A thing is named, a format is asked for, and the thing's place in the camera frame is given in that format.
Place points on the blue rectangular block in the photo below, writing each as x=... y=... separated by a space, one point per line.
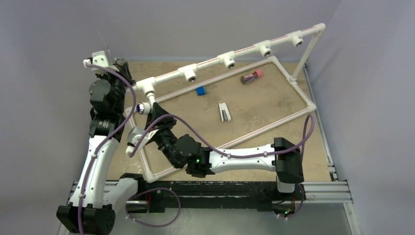
x=201 y=91

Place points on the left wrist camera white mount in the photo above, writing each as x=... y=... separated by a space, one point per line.
x=99 y=58

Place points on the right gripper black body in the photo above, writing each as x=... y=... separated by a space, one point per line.
x=163 y=138

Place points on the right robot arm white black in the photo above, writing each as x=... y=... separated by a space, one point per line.
x=201 y=159

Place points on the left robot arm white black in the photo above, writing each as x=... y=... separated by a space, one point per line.
x=90 y=209

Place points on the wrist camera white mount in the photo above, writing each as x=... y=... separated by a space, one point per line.
x=99 y=58
x=133 y=138

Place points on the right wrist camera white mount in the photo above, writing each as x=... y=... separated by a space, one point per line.
x=133 y=138

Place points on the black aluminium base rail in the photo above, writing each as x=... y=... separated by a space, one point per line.
x=260 y=196

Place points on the colourful tube with pink cap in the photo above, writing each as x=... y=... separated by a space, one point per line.
x=251 y=77

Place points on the white plastic water faucet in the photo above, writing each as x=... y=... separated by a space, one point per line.
x=144 y=108

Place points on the white stapler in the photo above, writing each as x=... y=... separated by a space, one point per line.
x=224 y=112

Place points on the white PVC pipe frame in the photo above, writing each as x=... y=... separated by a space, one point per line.
x=264 y=48

